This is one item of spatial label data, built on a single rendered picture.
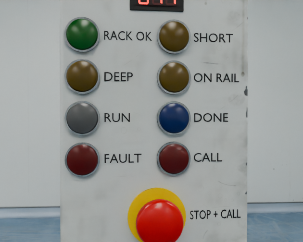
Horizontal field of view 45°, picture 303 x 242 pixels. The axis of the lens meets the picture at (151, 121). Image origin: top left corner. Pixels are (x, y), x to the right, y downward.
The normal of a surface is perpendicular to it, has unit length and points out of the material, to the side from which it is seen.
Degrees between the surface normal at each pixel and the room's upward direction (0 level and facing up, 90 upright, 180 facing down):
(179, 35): 90
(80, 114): 87
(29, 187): 90
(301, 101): 90
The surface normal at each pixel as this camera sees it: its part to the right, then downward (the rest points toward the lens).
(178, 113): 0.14, -0.03
